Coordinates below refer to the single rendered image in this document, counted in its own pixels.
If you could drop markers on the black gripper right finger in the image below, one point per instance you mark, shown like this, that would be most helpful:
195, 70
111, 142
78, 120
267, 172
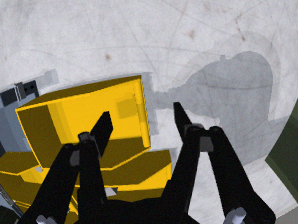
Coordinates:
240, 203

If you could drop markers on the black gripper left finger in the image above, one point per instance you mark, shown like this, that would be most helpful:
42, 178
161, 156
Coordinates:
52, 201

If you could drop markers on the dark blue-grey metal shelf rack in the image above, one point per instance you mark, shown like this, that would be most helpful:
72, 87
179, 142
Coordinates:
12, 137

